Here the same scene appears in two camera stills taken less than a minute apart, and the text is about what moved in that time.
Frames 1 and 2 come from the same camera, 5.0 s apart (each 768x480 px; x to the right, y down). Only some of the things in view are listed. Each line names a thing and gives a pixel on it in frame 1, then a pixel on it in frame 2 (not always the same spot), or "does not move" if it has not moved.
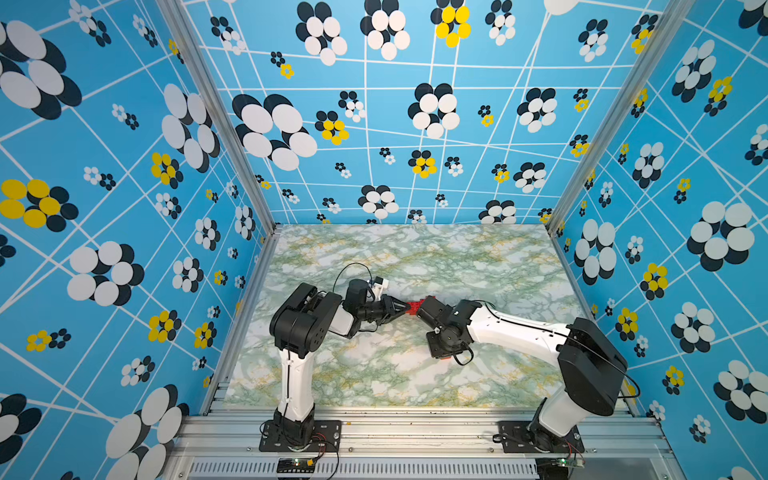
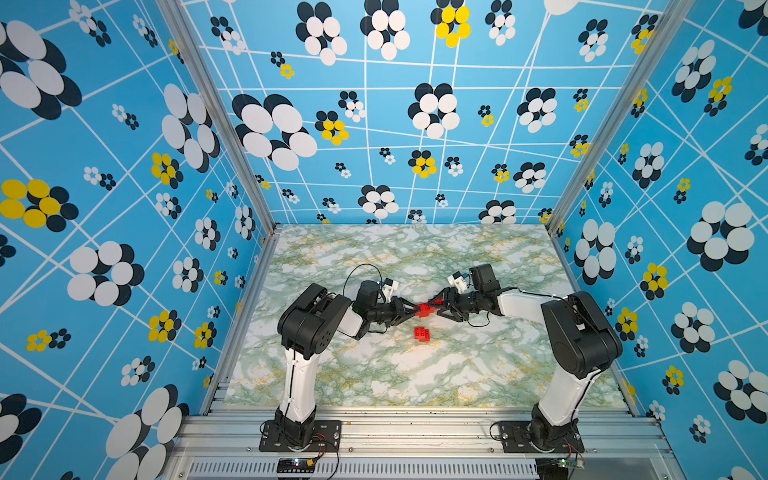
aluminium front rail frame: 616,445 does not move
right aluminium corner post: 669,23 does not move
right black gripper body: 438,345 -> 467,303
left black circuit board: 295,465 does not move
